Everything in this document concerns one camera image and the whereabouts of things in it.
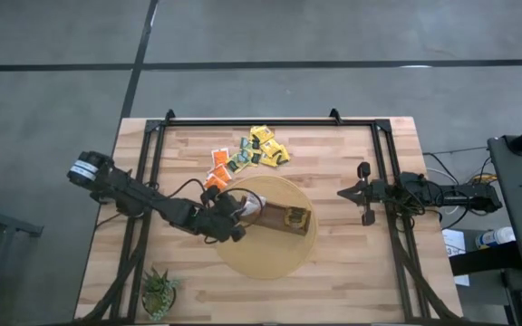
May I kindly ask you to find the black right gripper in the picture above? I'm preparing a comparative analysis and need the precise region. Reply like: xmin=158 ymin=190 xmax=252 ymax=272
xmin=337 ymin=161 xmax=397 ymax=226

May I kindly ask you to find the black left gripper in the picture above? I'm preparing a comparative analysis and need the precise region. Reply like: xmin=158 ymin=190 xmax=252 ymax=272
xmin=195 ymin=186 xmax=265 ymax=243

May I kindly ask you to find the orange white tea packet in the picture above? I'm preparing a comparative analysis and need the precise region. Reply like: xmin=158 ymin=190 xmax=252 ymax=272
xmin=210 ymin=163 xmax=234 ymax=183
xmin=240 ymin=194 xmax=268 ymax=217
xmin=203 ymin=174 xmax=228 ymax=191
xmin=210 ymin=147 xmax=230 ymax=171

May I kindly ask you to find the brown wooden tea box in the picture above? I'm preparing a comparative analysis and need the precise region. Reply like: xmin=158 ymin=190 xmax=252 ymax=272
xmin=237 ymin=198 xmax=313 ymax=237

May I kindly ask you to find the round woven straw placemat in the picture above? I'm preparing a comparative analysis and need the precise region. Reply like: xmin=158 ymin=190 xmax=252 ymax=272
xmin=214 ymin=175 xmax=320 ymax=281

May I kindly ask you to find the white paper sheet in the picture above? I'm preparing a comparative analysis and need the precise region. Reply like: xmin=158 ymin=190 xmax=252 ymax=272
xmin=440 ymin=227 xmax=471 ymax=288

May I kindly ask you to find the small potted green plant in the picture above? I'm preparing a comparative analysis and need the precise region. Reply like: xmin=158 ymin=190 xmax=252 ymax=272
xmin=139 ymin=266 xmax=183 ymax=321

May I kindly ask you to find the black bar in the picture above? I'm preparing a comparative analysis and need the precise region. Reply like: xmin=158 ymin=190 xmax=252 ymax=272
xmin=449 ymin=242 xmax=522 ymax=277

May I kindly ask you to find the white plastic bottle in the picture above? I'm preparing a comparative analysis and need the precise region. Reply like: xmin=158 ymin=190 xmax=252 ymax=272
xmin=474 ymin=225 xmax=517 ymax=250

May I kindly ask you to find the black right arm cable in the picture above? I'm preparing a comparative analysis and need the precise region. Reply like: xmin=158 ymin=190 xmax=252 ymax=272
xmin=390 ymin=178 xmax=473 ymax=232

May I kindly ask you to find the black aluminium rig frame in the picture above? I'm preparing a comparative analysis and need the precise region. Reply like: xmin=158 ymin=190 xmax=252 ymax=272
xmin=75 ymin=117 xmax=461 ymax=326

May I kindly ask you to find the desk cable bundle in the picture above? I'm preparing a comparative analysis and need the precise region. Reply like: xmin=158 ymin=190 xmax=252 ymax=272
xmin=422 ymin=151 xmax=500 ymax=218

